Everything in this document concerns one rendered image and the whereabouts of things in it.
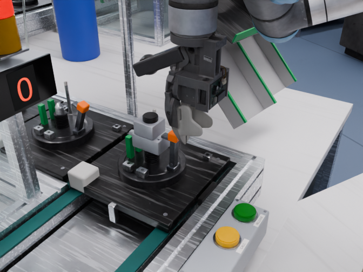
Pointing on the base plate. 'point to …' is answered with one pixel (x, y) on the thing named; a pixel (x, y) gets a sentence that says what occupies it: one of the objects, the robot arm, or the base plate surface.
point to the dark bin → (234, 20)
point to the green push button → (244, 212)
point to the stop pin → (113, 212)
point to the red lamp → (6, 8)
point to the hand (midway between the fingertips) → (181, 136)
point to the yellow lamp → (9, 36)
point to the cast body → (149, 133)
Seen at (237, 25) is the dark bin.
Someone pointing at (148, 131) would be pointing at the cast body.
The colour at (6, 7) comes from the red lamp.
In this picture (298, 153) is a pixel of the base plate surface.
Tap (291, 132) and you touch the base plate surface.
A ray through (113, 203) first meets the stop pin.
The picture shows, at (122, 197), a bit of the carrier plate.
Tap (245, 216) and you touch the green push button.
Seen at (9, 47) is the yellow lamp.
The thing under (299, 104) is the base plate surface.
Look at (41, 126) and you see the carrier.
